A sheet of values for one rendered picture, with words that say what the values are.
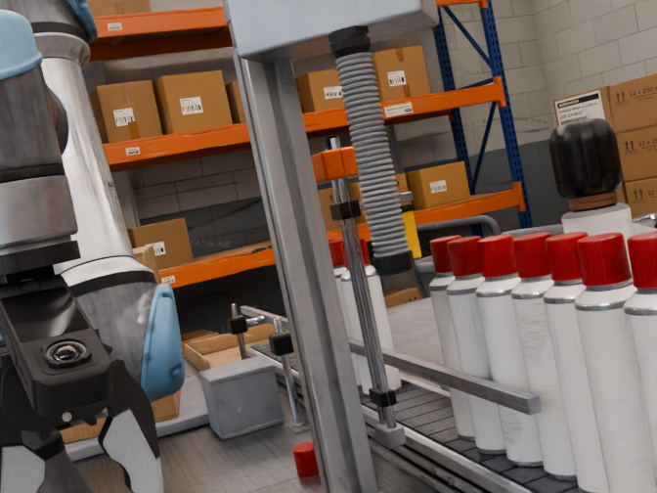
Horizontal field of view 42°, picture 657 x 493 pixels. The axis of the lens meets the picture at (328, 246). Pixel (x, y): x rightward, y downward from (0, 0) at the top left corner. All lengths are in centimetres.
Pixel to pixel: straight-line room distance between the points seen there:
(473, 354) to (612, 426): 20
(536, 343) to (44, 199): 40
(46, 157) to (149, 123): 417
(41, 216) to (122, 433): 15
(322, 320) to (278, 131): 19
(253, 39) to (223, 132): 397
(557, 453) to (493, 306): 13
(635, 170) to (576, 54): 247
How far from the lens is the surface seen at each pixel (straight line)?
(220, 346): 203
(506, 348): 76
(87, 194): 93
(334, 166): 86
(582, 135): 109
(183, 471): 117
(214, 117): 481
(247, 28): 77
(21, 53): 58
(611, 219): 109
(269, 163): 80
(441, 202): 548
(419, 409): 103
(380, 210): 71
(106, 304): 88
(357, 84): 72
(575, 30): 689
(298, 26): 76
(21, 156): 56
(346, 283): 109
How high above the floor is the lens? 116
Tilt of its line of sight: 4 degrees down
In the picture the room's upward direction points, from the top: 11 degrees counter-clockwise
